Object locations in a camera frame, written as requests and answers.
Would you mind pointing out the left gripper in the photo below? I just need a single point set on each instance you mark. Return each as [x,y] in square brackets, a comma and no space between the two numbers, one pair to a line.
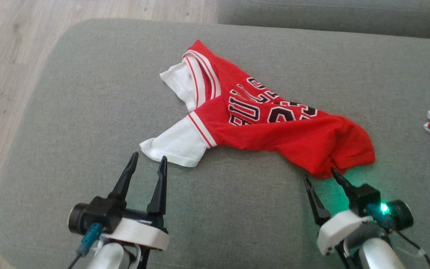
[140,231]

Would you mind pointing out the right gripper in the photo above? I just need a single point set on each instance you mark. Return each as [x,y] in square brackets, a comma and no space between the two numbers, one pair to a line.
[336,231]

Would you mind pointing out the red Bulls jersey white sleeves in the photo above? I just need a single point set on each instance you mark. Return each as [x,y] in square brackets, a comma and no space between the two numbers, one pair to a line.
[293,138]

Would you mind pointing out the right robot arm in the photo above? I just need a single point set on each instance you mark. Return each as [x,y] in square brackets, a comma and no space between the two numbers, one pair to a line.
[379,257]

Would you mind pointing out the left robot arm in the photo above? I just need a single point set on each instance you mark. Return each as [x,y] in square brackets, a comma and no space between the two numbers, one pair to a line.
[106,259]

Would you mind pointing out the grey sofa seat cushion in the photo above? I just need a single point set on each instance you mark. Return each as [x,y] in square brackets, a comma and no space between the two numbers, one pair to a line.
[330,15]

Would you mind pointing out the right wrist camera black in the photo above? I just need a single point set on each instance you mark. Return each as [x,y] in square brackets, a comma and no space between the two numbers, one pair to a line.
[368,196]

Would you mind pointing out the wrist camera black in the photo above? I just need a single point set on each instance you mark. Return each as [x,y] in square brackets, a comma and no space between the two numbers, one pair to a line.
[368,196]
[99,213]

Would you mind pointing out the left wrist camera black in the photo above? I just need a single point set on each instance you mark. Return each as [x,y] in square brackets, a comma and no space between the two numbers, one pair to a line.
[99,213]

